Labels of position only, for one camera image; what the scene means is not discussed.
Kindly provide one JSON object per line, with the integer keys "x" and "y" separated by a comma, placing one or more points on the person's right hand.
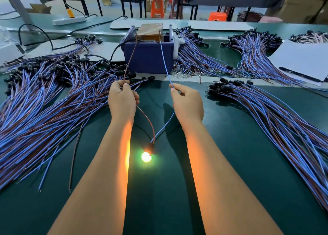
{"x": 187, "y": 105}

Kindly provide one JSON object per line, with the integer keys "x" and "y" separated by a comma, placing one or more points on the person's left hand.
{"x": 123, "y": 101}

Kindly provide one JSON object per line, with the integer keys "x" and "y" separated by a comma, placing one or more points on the blue plastic tester box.
{"x": 148, "y": 58}

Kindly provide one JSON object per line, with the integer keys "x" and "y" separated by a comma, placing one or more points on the person's left forearm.
{"x": 92, "y": 186}

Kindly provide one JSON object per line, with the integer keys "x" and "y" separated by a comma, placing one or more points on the person's right forearm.
{"x": 230, "y": 186}

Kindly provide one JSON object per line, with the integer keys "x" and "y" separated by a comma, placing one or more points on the white power strip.
{"x": 69, "y": 21}

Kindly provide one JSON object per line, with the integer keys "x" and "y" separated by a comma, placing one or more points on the white flat mat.
{"x": 102, "y": 50}
{"x": 220, "y": 26}
{"x": 147, "y": 23}

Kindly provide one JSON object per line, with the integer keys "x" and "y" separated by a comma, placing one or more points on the brown cardboard block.
{"x": 149, "y": 32}

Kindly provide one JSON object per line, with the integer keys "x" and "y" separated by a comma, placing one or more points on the orange plastic stool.
{"x": 218, "y": 16}
{"x": 158, "y": 8}

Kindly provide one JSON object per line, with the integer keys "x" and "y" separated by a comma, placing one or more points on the orange plug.
{"x": 70, "y": 13}

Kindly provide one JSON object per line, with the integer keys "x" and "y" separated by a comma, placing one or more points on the thin black stand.
{"x": 183, "y": 2}

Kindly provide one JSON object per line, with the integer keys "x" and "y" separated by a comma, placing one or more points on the black pen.
{"x": 300, "y": 74}

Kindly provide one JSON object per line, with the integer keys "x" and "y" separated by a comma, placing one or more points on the pink plastic stool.
{"x": 271, "y": 20}

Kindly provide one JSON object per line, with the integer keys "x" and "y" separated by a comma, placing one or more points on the white plastic device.
{"x": 10, "y": 52}

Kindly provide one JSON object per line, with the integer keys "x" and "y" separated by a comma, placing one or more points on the open cardboard box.
{"x": 40, "y": 8}

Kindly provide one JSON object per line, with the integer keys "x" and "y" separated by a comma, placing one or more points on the white paper sheet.
{"x": 303, "y": 60}

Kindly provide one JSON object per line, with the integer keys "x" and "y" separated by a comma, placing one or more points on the grey metal pole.
{"x": 18, "y": 6}

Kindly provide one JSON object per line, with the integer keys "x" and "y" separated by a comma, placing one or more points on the stack of large cardboard boxes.
{"x": 305, "y": 3}

